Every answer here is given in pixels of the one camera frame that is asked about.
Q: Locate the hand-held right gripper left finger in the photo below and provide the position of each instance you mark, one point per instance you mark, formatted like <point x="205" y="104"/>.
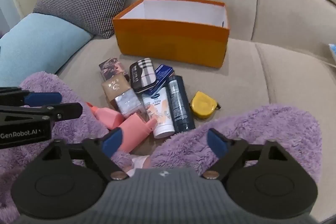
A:
<point x="113" y="140"/>

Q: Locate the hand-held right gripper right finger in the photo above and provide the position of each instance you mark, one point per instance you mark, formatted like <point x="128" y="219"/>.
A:
<point x="216" y="141"/>

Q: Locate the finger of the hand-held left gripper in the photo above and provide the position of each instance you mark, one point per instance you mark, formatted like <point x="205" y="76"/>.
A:
<point x="43" y="98"/>
<point x="68" y="109"/>

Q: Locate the pink bottle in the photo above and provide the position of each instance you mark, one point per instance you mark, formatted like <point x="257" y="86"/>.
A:
<point x="134" y="129"/>
<point x="107" y="116"/>

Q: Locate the yellow tape measure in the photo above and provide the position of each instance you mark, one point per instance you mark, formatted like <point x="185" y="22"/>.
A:
<point x="200" y="106"/>

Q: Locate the clear plastic box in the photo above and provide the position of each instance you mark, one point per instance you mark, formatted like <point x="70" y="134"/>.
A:
<point x="128" y="103"/>

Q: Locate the gold box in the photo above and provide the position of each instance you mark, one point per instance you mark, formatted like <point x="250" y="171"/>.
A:
<point x="116" y="87"/>

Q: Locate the dark blue bottle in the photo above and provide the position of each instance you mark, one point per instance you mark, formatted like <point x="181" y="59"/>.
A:
<point x="178" y="103"/>

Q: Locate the white floral tube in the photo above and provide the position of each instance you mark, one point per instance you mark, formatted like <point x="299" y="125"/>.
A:
<point x="160" y="113"/>

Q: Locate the dark printed box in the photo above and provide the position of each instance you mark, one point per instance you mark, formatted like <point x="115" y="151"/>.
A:
<point x="111" y="67"/>

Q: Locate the plaid case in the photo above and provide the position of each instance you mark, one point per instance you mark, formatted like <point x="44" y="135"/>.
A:
<point x="143" y="74"/>

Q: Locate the blue card box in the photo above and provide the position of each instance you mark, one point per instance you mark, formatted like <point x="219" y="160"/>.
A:
<point x="164" y="71"/>

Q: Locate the orange cardboard box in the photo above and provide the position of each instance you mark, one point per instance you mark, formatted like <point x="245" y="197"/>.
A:
<point x="170" y="43"/>

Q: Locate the light blue pillow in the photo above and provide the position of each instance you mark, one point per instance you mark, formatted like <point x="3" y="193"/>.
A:
<point x="39" y="43"/>

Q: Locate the beige sofa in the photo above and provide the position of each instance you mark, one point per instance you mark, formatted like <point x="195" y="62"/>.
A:
<point x="262" y="82"/>

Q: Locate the houndstooth pillow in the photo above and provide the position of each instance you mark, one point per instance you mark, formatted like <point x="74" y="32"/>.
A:
<point x="78" y="1"/>

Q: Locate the light blue packet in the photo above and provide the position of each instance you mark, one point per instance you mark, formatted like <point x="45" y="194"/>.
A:
<point x="332" y="52"/>

